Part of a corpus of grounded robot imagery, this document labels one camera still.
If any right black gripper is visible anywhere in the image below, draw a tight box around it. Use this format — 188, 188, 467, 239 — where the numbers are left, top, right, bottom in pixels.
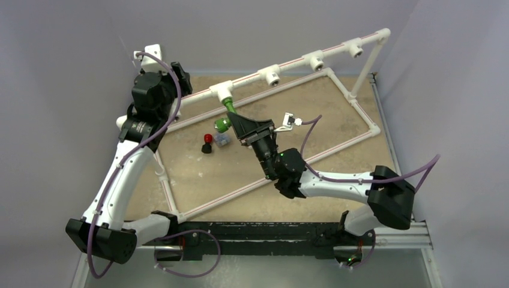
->
224, 115, 277, 181

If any green water faucet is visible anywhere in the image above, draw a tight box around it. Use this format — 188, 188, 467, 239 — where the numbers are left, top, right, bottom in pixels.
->
214, 97, 236, 133

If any white pvc pipe frame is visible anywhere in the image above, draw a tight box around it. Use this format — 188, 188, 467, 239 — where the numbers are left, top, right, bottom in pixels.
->
116, 28, 392, 223

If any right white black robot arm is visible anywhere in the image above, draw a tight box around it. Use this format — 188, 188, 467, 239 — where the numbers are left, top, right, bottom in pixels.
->
227, 112, 416, 244

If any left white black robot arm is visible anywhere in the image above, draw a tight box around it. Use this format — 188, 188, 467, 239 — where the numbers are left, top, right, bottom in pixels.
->
65, 62, 193, 264

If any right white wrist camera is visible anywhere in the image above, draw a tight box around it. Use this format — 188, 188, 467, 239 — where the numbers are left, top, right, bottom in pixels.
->
274, 112, 303, 133

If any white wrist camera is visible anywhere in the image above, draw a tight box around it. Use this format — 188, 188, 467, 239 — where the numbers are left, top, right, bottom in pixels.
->
274, 112, 303, 133
133, 44, 166, 73

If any black faucet with red handle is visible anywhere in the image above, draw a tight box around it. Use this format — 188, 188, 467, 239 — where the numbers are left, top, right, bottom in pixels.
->
201, 134, 214, 154

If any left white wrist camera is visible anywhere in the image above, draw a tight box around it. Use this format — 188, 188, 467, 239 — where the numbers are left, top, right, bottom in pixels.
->
133, 44, 166, 73

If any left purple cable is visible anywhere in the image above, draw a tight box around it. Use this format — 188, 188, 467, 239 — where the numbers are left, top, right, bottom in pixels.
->
87, 50, 222, 279

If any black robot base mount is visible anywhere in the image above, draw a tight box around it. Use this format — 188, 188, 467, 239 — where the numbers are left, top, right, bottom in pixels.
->
147, 221, 375, 262

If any aluminium table frame rail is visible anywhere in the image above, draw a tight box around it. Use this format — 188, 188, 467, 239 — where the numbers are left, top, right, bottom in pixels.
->
135, 223, 431, 251

